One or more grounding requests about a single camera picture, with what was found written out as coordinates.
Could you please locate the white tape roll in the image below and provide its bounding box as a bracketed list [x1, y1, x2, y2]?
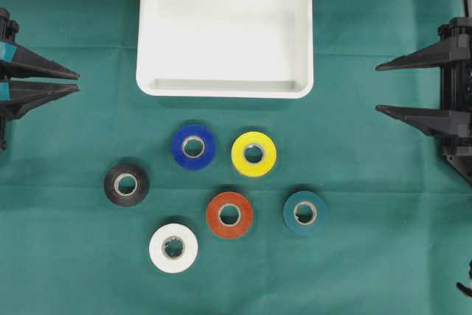
[149, 224, 198, 274]

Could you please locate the teal green tape roll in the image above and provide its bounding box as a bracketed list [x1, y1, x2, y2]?
[283, 190, 328, 236]

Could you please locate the black tape roll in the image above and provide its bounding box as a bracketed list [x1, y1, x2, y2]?
[103, 163, 150, 207]

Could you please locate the white rectangular plastic tray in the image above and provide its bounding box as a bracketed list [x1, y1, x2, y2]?
[136, 0, 315, 99]

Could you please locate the red tape roll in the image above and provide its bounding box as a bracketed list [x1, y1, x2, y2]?
[206, 191, 254, 239]

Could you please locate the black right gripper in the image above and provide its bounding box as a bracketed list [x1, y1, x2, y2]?
[375, 17, 471, 183]

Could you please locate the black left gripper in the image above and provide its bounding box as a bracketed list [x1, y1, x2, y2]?
[1, 8, 80, 120]

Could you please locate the yellow tape roll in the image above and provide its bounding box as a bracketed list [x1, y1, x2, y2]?
[231, 131, 277, 178]

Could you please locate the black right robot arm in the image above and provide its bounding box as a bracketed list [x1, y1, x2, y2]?
[375, 0, 471, 182]

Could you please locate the blue tape roll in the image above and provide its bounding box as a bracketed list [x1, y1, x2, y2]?
[171, 125, 217, 170]

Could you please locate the black clip at edge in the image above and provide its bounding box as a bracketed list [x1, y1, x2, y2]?
[456, 261, 472, 298]

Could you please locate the green table cloth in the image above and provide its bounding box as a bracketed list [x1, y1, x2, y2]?
[1, 0, 471, 314]

